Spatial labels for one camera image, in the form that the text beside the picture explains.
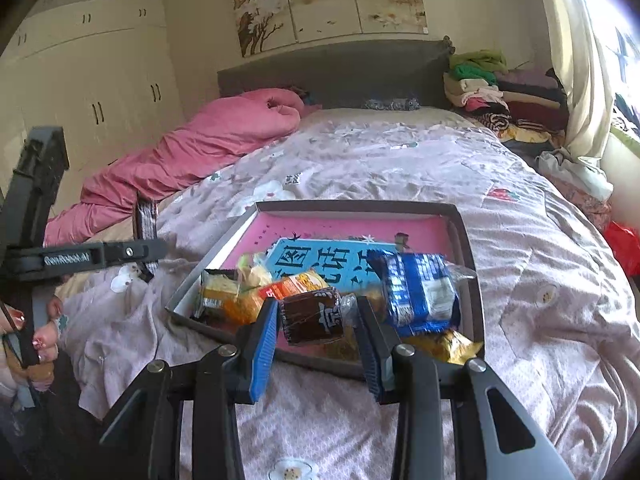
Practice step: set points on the pink book with blue label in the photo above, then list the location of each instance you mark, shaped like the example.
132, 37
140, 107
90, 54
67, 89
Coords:
320, 230

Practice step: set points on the dark clothes heap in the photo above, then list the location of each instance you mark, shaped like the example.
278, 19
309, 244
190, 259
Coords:
627, 112

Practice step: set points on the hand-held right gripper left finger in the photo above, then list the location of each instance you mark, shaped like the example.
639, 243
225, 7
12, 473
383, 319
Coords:
262, 350

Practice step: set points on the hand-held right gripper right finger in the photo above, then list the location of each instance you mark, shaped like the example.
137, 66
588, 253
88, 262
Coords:
377, 355

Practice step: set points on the grey headboard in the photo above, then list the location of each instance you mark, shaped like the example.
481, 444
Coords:
340, 72

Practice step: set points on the pile of folded clothes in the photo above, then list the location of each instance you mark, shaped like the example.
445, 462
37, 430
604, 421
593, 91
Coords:
505, 105

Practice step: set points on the yellow panda snack packet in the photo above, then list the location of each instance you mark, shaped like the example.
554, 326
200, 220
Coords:
450, 345

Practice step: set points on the person's left hand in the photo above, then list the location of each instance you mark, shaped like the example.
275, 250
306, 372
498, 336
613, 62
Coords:
52, 335

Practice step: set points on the white plastic bag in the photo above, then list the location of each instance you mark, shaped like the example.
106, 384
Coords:
575, 172

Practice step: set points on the pink floral cloth bundle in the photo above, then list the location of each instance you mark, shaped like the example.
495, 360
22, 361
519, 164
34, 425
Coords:
590, 205

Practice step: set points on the blue snack packet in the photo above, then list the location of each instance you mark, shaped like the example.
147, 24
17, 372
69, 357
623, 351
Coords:
420, 295

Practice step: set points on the red plastic bag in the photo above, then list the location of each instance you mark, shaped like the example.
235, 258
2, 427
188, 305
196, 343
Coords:
622, 247

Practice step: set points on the small yellow cake packet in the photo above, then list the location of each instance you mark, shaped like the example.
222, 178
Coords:
220, 290

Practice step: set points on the green window sill mat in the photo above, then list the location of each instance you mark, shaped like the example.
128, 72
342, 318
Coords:
627, 137

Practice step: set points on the grey shallow tray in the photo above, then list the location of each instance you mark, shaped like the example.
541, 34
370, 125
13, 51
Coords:
350, 207

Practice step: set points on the dark patterned cloth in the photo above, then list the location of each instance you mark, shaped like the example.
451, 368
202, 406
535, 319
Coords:
390, 104

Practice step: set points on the pink quilt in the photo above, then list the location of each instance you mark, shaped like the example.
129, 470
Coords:
200, 155

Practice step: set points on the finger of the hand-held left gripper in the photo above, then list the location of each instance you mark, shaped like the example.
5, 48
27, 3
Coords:
132, 252
146, 220

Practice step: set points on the cream wardrobe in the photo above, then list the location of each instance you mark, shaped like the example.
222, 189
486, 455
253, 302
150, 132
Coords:
90, 90

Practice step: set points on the green clear cake packet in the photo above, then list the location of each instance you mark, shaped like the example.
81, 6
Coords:
252, 272

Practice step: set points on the orange cake packet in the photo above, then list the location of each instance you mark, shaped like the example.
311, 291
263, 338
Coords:
295, 285

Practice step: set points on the dark brown snack packet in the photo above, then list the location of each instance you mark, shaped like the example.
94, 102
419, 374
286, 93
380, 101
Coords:
310, 315

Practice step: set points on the cream curtain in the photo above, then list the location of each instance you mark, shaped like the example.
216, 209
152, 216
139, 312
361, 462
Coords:
575, 70

